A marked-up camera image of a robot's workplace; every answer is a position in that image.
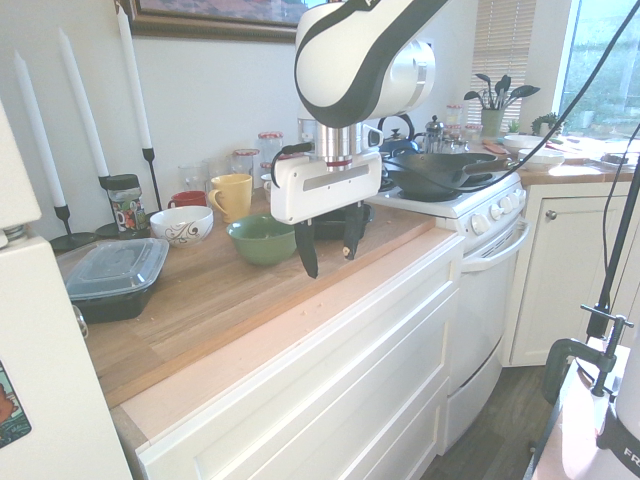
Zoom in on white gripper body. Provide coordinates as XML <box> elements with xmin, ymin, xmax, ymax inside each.
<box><xmin>269</xmin><ymin>151</ymin><xmax>385</xmax><ymax>225</ymax></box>

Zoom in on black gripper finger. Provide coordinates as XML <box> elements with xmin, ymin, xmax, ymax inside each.
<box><xmin>294</xmin><ymin>219</ymin><xmax>320</xmax><ymax>280</ymax></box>
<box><xmin>341</xmin><ymin>201</ymin><xmax>366</xmax><ymax>262</ymax></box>

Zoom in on green ceramic bowl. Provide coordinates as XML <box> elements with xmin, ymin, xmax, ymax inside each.
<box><xmin>225</xmin><ymin>213</ymin><xmax>299</xmax><ymax>267</ymax></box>

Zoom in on black open plastic tray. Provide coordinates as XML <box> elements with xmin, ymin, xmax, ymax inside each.
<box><xmin>309</xmin><ymin>202</ymin><xmax>376</xmax><ymax>240</ymax></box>

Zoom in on tall glass jar red lid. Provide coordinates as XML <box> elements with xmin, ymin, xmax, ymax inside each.
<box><xmin>257</xmin><ymin>130</ymin><xmax>285</xmax><ymax>169</ymax></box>

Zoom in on glass jar red checked lid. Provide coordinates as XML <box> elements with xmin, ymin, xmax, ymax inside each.
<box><xmin>232</xmin><ymin>148</ymin><xmax>261</xmax><ymax>189</ymax></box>

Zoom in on yellow ceramic mug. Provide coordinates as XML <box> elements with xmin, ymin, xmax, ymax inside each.
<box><xmin>207</xmin><ymin>173</ymin><xmax>254</xmax><ymax>224</ymax></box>

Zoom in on clear drinking glass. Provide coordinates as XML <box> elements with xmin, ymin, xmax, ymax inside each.
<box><xmin>202</xmin><ymin>156</ymin><xmax>234</xmax><ymax>180</ymax></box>
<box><xmin>178</xmin><ymin>162</ymin><xmax>210</xmax><ymax>195</ymax></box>

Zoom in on glass french press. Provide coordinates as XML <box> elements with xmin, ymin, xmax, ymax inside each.
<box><xmin>423</xmin><ymin>115</ymin><xmax>446</xmax><ymax>155</ymax></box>

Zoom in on white drawer cabinet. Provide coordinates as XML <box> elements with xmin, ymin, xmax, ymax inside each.
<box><xmin>134</xmin><ymin>234</ymin><xmax>466</xmax><ymax>480</ymax></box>

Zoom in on red ceramic mug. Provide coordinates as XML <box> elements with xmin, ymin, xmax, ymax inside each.
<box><xmin>167</xmin><ymin>190</ymin><xmax>209</xmax><ymax>210</ymax></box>

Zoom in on white bowl swirl pattern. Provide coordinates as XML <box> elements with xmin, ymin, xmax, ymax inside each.
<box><xmin>149</xmin><ymin>205</ymin><xmax>215</xmax><ymax>249</ymax></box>

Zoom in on white kitchen stove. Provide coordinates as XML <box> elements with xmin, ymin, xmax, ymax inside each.
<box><xmin>367</xmin><ymin>167</ymin><xmax>531</xmax><ymax>456</ymax></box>

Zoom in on black candle holder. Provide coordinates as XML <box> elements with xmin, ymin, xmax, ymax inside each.
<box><xmin>49</xmin><ymin>203</ymin><xmax>99</xmax><ymax>253</ymax></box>
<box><xmin>141</xmin><ymin>146</ymin><xmax>165</xmax><ymax>214</ymax></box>

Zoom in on green utensil crock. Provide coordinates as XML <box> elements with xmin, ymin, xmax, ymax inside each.
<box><xmin>480</xmin><ymin>108</ymin><xmax>505</xmax><ymax>139</ymax></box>

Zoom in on spice jar dark lid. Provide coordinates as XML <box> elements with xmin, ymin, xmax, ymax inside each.
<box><xmin>106</xmin><ymin>173</ymin><xmax>150</xmax><ymax>234</ymax></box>

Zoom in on white shallow bowl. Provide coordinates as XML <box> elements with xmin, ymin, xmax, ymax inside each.
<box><xmin>502</xmin><ymin>134</ymin><xmax>547</xmax><ymax>154</ymax></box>
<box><xmin>517</xmin><ymin>148</ymin><xmax>566</xmax><ymax>172</ymax></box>

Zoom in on black container clear lid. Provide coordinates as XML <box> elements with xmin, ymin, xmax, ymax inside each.
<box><xmin>64</xmin><ymin>237</ymin><xmax>170</xmax><ymax>325</ymax></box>

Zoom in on glass jar with black lid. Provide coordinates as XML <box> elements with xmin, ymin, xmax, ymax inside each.
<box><xmin>94</xmin><ymin>173</ymin><xmax>151</xmax><ymax>240</ymax></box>

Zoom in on white door cabinet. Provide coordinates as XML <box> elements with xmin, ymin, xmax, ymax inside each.
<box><xmin>509</xmin><ymin>182</ymin><xmax>636</xmax><ymax>369</ymax></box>

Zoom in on tall white taper candle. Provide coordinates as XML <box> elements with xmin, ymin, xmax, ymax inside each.
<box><xmin>115</xmin><ymin>2</ymin><xmax>153</xmax><ymax>150</ymax></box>

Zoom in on green succulent plant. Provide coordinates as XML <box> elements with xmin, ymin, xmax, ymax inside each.
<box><xmin>530</xmin><ymin>112</ymin><xmax>566</xmax><ymax>137</ymax></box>

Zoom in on beige window blinds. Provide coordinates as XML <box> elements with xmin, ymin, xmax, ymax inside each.
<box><xmin>472</xmin><ymin>0</ymin><xmax>537</xmax><ymax>101</ymax></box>

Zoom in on dark green C-clamp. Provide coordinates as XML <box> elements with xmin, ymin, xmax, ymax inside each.
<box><xmin>542</xmin><ymin>302</ymin><xmax>635</xmax><ymax>407</ymax></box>

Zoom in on medium white taper candle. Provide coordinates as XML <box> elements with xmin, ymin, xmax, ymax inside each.
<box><xmin>56</xmin><ymin>27</ymin><xmax>110</xmax><ymax>178</ymax></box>

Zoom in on black stand pole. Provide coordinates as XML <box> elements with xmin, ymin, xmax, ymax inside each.
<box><xmin>585</xmin><ymin>164</ymin><xmax>640</xmax><ymax>339</ymax></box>

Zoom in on short white taper candle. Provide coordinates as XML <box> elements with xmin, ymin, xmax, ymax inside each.
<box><xmin>13</xmin><ymin>49</ymin><xmax>67</xmax><ymax>208</ymax></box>

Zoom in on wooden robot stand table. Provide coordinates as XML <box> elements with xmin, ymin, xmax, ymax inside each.
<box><xmin>522</xmin><ymin>337</ymin><xmax>632</xmax><ymax>480</ymax></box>

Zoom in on kitchen window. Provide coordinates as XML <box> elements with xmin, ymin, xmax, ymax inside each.
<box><xmin>552</xmin><ymin>0</ymin><xmax>640</xmax><ymax>139</ymax></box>

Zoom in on colourful fridge magnet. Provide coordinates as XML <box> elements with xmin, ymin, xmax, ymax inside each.
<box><xmin>0</xmin><ymin>359</ymin><xmax>32</xmax><ymax>449</ymax></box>

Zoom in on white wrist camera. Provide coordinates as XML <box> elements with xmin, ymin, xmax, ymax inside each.
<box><xmin>360</xmin><ymin>123</ymin><xmax>386</xmax><ymax>150</ymax></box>

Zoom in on blue kettle black handle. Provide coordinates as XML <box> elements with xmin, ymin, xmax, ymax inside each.
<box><xmin>377</xmin><ymin>113</ymin><xmax>421</xmax><ymax>156</ymax></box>

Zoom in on black wok wooden handle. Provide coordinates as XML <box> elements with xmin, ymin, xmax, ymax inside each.
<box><xmin>382</xmin><ymin>152</ymin><xmax>521</xmax><ymax>203</ymax></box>

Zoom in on framed painting dark frame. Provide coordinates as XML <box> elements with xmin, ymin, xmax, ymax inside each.
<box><xmin>128</xmin><ymin>0</ymin><xmax>301</xmax><ymax>44</ymax></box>

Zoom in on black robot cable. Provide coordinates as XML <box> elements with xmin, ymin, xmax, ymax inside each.
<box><xmin>269</xmin><ymin>3</ymin><xmax>640</xmax><ymax>197</ymax></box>

